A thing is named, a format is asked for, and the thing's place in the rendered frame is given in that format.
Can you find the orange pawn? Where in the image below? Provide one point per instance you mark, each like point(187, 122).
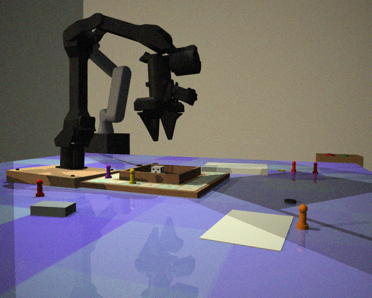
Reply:
point(302, 225)

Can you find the white die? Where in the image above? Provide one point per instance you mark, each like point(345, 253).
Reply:
point(157, 169)

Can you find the purple pawn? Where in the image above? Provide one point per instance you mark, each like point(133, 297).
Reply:
point(108, 171)

